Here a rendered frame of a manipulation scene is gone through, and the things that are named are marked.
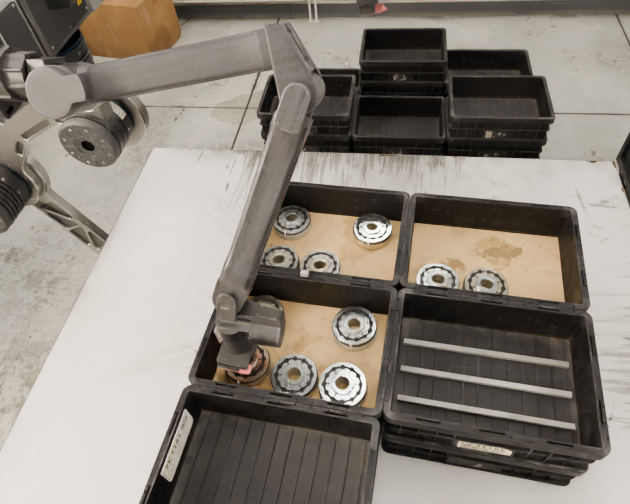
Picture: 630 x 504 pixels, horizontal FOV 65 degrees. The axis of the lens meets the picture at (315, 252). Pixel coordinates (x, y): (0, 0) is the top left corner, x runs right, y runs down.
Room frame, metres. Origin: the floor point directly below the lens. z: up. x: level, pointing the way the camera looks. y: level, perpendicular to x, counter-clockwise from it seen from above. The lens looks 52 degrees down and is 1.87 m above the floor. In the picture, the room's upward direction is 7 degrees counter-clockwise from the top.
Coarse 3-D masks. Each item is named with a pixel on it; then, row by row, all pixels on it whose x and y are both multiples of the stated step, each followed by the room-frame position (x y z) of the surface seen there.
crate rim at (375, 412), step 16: (272, 272) 0.70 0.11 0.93; (368, 288) 0.62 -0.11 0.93; (384, 288) 0.61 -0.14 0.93; (208, 336) 0.55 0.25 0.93; (384, 352) 0.46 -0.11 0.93; (192, 368) 0.48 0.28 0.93; (384, 368) 0.42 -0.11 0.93; (192, 384) 0.45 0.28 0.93; (208, 384) 0.44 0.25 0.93; (224, 384) 0.44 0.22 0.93; (384, 384) 0.39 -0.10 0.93; (288, 400) 0.38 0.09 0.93; (304, 400) 0.38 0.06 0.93; (320, 400) 0.38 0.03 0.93
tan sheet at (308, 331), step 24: (288, 312) 0.65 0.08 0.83; (312, 312) 0.64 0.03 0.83; (336, 312) 0.63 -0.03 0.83; (288, 336) 0.58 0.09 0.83; (312, 336) 0.57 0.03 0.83; (384, 336) 0.55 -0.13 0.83; (312, 360) 0.51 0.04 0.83; (336, 360) 0.50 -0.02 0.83; (360, 360) 0.50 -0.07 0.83; (264, 384) 0.47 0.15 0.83
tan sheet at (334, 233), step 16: (320, 224) 0.92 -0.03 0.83; (336, 224) 0.91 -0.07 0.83; (352, 224) 0.90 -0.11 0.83; (400, 224) 0.88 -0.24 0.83; (272, 240) 0.88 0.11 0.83; (288, 240) 0.87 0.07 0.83; (304, 240) 0.87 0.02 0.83; (320, 240) 0.86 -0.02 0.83; (336, 240) 0.85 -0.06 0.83; (352, 240) 0.84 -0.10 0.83; (304, 256) 0.81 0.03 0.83; (352, 256) 0.79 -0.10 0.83; (368, 256) 0.78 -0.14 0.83; (384, 256) 0.78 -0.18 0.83; (352, 272) 0.74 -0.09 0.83; (368, 272) 0.73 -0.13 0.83; (384, 272) 0.73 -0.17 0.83
